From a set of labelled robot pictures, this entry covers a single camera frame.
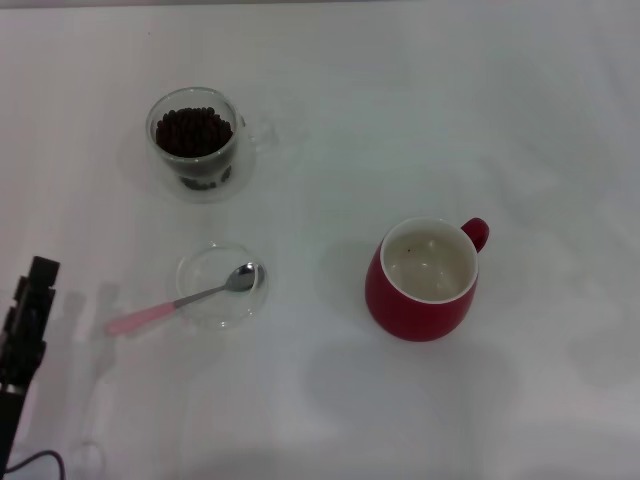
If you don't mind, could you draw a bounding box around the dark coffee beans pile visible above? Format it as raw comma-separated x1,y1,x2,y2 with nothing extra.
154,106,235,193

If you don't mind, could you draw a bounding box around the small clear glass dish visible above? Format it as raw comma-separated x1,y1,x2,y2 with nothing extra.
175,241,270,331

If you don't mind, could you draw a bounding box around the red ceramic mug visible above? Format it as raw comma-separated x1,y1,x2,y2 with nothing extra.
364,216,491,343

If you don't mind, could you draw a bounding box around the pink-handled metal spoon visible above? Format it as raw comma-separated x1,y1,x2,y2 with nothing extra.
107,263,266,337

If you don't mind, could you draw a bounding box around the clear double-wall glass cup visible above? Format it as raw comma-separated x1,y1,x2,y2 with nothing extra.
145,87,278,194

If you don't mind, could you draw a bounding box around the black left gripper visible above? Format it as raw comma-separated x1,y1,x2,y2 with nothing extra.
0,255,62,467

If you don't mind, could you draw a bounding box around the purple cable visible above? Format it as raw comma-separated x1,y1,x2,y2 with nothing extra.
0,449,67,480

